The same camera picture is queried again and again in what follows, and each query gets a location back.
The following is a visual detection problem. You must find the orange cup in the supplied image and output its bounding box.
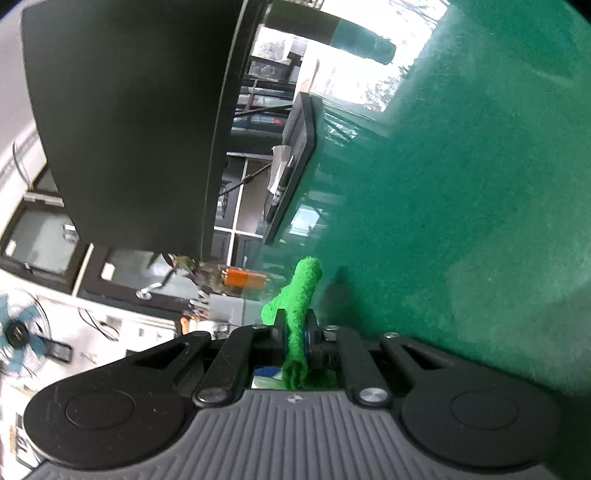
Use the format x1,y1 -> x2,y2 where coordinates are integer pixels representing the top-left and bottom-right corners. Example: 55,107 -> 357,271
221,267 -> 267,290

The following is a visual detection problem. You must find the wall fan with blue blades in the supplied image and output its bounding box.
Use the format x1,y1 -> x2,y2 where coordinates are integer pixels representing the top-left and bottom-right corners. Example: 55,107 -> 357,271
1,293 -> 51,377

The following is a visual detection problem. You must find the grey monitor stand base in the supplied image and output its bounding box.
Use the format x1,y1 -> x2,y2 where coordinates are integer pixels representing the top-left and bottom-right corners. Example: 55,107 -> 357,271
263,92 -> 317,245

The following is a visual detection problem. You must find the potted plant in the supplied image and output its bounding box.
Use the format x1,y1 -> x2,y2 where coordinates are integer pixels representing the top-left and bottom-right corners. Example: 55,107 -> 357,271
143,253 -> 225,293

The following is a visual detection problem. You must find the grey notepad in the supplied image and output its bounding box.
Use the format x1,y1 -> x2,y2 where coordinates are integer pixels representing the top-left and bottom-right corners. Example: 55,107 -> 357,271
267,145 -> 291,195

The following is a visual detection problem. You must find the black curved monitor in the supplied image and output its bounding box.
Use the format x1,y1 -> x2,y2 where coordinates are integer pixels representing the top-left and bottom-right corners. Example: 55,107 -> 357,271
21,0 -> 267,259

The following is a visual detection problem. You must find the green cleaning cloth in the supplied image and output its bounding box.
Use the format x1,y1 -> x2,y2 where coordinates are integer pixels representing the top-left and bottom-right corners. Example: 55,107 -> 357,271
260,257 -> 338,390

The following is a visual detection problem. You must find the grey desk organiser box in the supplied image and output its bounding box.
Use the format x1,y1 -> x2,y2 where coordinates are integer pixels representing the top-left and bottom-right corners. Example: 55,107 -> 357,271
207,294 -> 246,326

